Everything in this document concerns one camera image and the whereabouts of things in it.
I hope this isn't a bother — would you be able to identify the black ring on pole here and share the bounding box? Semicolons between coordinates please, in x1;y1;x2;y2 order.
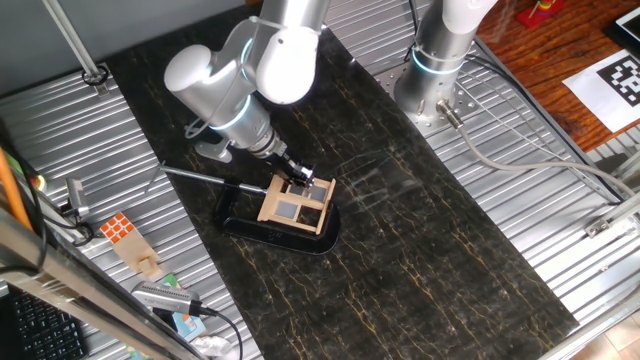
81;64;111;88

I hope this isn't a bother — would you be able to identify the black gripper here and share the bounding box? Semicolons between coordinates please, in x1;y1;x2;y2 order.
273;148;316;190

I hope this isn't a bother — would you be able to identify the aluminium rail bracket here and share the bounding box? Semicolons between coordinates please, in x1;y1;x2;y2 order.
583;191;640;240

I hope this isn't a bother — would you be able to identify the small wooden sliding window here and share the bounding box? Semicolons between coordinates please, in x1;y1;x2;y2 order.
256;173;337;236

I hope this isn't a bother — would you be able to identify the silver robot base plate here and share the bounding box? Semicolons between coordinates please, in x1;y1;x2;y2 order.
374;64;482;140

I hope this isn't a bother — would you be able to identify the crumpled white paper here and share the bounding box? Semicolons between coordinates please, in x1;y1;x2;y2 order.
191;333;235;360

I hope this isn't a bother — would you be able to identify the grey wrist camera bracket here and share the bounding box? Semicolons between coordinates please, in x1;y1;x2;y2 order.
193;138;235;164

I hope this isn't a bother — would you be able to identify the metal frame beam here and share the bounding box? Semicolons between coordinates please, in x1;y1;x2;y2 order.
0;205;210;360

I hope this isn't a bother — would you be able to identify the wooden house block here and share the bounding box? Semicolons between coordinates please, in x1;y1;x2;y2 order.
112;227;165;280

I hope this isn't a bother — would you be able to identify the thick grey robot hose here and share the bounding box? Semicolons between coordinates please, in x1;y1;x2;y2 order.
436;98;640;201

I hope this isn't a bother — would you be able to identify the orange rod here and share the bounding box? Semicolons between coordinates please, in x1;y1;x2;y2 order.
0;146;35;232

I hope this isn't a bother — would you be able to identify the Rubik's cube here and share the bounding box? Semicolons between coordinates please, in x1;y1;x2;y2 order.
99;212;137;246

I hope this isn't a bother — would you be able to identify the thin gripper cable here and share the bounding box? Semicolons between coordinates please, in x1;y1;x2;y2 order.
183;15;262;142

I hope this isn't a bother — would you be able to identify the small camera on mount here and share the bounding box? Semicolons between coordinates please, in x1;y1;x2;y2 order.
59;177;95;222

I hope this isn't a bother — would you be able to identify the white framed tablet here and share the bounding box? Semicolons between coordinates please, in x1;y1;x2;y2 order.
603;6;640;50

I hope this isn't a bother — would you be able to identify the red stacking ring toy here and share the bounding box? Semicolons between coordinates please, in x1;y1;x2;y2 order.
516;0;567;30

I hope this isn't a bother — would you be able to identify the black marble pattern mat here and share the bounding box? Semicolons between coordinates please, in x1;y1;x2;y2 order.
104;2;580;360

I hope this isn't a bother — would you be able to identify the silver ribbed device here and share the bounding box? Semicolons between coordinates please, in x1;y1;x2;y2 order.
130;280;204;318

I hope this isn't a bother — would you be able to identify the black hanging cable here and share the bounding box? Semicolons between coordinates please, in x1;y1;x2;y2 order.
0;119;50;274

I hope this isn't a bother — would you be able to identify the black keyboard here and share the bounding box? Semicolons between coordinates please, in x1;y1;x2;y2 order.
8;288;90;360

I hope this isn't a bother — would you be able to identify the silver stand pole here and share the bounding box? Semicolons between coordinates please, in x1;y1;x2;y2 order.
41;0;110;97

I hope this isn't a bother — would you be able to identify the black device cable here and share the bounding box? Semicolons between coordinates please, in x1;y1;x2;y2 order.
198;304;245;360

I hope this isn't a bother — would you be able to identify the white paper with marker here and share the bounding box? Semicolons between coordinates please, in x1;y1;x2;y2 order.
561;48;640;134

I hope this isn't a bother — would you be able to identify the brown wooden table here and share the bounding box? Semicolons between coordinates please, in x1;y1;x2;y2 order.
473;0;640;154

